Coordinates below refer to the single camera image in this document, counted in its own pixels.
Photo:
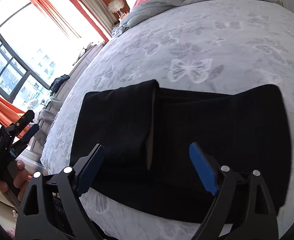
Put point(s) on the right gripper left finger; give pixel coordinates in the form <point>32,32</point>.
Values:
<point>51,208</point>

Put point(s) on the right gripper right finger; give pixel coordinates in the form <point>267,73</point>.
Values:
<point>222,182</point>

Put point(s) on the black pants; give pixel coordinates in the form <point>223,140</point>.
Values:
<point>146,132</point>

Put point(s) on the person's left hand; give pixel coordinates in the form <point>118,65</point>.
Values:
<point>20,181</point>

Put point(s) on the white window drawer cabinet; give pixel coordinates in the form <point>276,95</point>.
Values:
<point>46,115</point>

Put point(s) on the dark blue garment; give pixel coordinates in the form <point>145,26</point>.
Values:
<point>56,84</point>

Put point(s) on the window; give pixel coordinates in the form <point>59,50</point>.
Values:
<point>17,78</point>

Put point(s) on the orange curtain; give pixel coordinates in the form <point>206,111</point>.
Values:
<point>84,20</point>

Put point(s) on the grey butterfly bedspread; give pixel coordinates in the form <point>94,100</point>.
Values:
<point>222,46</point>

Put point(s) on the white feather lamp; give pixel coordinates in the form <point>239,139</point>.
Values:
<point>115,7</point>

